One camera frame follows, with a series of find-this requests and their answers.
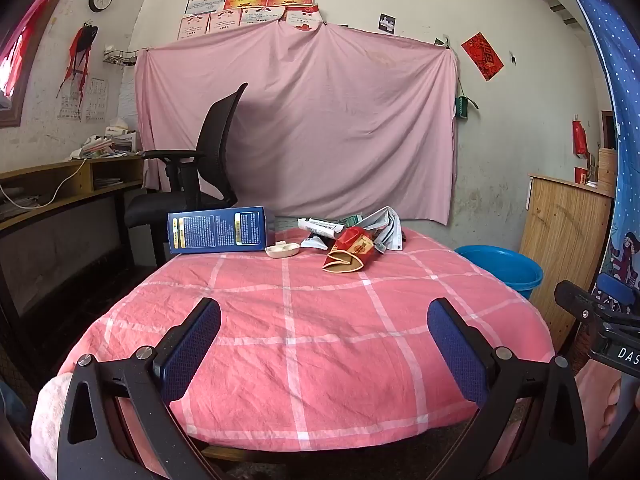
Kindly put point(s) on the black office chair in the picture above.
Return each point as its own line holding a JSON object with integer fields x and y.
{"x": 215, "y": 135}

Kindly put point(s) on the wooden window frame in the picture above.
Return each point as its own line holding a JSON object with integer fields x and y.
{"x": 15, "y": 115}

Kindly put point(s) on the torn green packet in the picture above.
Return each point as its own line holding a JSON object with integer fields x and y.
{"x": 352, "y": 219}

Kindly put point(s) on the person's right hand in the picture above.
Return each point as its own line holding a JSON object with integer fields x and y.
{"x": 597, "y": 390}

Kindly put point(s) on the wooden desk with shelves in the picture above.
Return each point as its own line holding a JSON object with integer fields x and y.
{"x": 50, "y": 200}

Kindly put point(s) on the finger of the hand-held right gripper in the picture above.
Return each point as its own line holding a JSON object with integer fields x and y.
{"x": 575, "y": 300}
{"x": 615, "y": 287}

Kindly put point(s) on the printed paper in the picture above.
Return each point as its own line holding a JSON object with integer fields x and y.
{"x": 387, "y": 225}

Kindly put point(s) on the white paper scrap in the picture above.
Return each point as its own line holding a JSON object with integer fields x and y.
{"x": 312, "y": 242}

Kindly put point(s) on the pink hanging sheet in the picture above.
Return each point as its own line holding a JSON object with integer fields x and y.
{"x": 325, "y": 125}

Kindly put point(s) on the small wall photo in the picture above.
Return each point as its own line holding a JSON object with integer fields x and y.
{"x": 388, "y": 23}

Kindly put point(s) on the red gold packet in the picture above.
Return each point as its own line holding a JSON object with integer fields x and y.
{"x": 355, "y": 250}

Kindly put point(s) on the green hanging pouch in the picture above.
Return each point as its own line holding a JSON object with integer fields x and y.
{"x": 460, "y": 107}

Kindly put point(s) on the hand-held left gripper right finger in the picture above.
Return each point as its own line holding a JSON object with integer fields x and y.
{"x": 457, "y": 355}

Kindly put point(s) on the black wall hook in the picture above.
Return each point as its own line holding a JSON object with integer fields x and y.
{"x": 513, "y": 59}

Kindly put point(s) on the blue plastic basin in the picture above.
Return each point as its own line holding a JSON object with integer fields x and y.
{"x": 500, "y": 265}

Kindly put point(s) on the papers in desk shelf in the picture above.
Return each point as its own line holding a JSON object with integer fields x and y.
{"x": 107, "y": 181}

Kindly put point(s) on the dark wooden door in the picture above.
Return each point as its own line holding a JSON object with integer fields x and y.
{"x": 609, "y": 130}

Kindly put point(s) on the red window curtain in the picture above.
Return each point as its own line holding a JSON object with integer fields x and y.
{"x": 22, "y": 45}

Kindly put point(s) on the pink checked tablecloth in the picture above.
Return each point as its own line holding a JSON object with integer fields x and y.
{"x": 325, "y": 335}

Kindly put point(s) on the red black hanging kite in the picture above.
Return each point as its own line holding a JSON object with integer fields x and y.
{"x": 80, "y": 50}

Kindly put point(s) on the blue dotted printed curtain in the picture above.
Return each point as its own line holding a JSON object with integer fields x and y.
{"x": 615, "y": 85}

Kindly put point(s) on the wooden board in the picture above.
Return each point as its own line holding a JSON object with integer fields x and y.
{"x": 565, "y": 240}

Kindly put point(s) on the stack of books and papers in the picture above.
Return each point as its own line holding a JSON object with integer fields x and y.
{"x": 117, "y": 142}

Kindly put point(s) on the blue cardboard box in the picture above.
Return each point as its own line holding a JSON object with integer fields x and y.
{"x": 215, "y": 230}

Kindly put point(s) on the white round dish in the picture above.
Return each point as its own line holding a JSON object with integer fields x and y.
{"x": 282, "y": 251}

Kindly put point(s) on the printed wall chart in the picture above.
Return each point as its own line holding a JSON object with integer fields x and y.
{"x": 96, "y": 100}
{"x": 71, "y": 104}

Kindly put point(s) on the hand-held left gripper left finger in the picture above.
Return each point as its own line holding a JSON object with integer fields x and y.
{"x": 192, "y": 350}

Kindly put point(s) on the red cup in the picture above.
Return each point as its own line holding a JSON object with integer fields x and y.
{"x": 581, "y": 175}

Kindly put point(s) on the red paper wall poster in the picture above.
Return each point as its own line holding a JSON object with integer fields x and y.
{"x": 482, "y": 56}

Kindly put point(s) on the white toothpaste tube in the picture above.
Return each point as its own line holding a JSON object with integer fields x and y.
{"x": 320, "y": 225}

